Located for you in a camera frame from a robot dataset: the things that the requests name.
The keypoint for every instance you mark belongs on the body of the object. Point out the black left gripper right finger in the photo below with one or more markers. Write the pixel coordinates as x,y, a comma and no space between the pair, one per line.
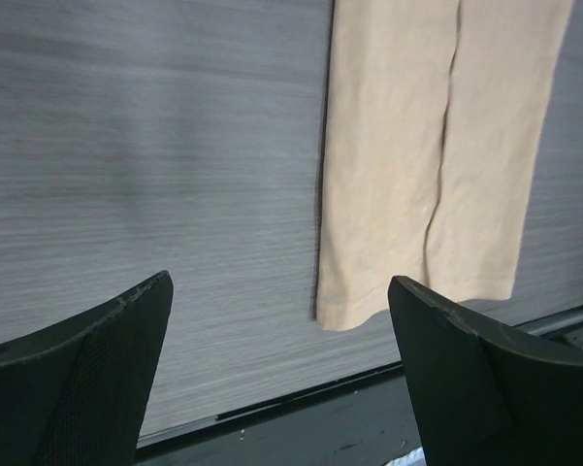
483,392

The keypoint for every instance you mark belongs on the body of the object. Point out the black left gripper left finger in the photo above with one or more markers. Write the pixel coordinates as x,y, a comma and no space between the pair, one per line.
75,393

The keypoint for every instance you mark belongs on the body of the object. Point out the beige t shirt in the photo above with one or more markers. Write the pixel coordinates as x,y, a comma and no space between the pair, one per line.
435,110

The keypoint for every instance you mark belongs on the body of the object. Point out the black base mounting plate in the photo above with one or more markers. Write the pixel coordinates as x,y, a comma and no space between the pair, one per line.
363,419

